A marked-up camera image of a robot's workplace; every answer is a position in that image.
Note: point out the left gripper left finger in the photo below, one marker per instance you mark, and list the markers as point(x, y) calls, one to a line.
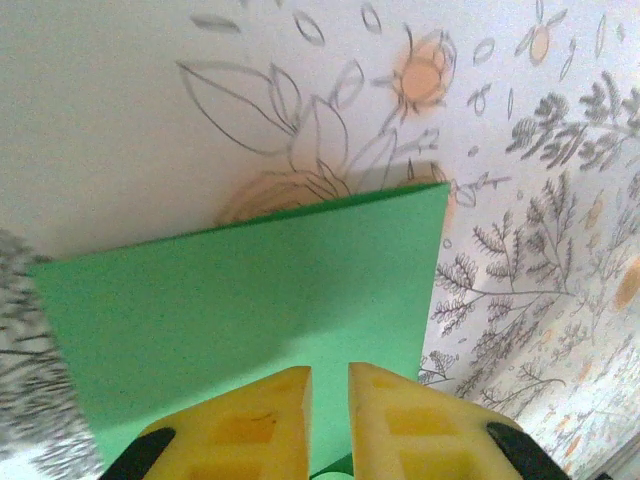
point(240, 430)

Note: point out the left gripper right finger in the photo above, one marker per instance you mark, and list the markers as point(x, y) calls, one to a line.
point(425, 435)

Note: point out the green paper sheet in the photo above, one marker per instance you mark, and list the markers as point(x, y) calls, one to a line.
point(250, 300)

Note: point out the floral patterned table cover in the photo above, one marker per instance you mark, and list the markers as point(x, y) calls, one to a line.
point(100, 100)

